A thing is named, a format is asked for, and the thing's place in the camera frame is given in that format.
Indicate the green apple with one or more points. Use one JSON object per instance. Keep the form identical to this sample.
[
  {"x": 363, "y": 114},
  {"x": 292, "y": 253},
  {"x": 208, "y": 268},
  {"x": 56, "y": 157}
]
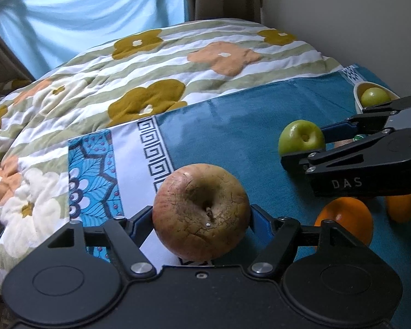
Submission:
[
  {"x": 375, "y": 96},
  {"x": 299, "y": 138}
]

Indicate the teal patterned cloth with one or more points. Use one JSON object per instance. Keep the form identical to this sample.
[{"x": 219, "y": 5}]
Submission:
[{"x": 233, "y": 133}]

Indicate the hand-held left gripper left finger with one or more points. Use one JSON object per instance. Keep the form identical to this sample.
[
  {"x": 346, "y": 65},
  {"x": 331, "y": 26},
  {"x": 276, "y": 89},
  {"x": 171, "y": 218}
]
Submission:
[{"x": 144, "y": 220}]

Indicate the orange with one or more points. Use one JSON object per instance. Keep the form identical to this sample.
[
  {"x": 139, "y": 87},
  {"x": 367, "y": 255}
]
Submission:
[
  {"x": 402, "y": 208},
  {"x": 344, "y": 217}
]

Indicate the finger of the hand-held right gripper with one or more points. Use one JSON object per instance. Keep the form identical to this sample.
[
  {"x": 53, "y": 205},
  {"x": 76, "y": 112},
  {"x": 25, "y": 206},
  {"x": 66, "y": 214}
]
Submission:
[
  {"x": 339, "y": 129},
  {"x": 342, "y": 157}
]

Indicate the light blue curtain cloth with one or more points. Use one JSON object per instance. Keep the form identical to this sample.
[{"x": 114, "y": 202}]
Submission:
[{"x": 89, "y": 17}]

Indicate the large reddish brown apple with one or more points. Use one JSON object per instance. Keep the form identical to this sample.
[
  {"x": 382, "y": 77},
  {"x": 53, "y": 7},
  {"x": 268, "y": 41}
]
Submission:
[{"x": 200, "y": 212}]

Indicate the white bowl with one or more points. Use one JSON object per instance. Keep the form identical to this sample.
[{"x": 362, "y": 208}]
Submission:
[{"x": 358, "y": 101}]

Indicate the floral striped quilt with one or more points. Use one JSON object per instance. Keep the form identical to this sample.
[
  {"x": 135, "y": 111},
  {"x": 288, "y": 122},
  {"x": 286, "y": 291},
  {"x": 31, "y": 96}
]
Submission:
[{"x": 99, "y": 78}]

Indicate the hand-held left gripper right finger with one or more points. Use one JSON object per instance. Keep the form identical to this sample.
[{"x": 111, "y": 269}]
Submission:
[{"x": 260, "y": 220}]

